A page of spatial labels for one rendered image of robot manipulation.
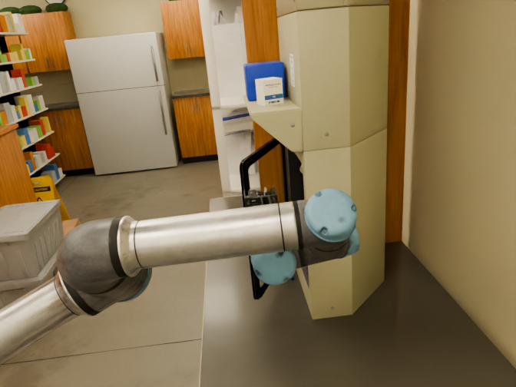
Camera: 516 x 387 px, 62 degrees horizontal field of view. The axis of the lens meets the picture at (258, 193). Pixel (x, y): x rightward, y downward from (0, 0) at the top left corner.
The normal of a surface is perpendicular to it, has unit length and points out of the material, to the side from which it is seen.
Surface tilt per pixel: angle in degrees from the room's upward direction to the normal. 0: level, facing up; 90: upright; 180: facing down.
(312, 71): 90
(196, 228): 44
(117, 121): 90
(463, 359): 0
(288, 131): 90
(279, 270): 90
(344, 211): 49
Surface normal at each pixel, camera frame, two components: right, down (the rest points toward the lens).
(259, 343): -0.09, -0.93
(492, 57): -0.99, 0.11
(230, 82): -0.39, 0.44
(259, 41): 0.08, 0.35
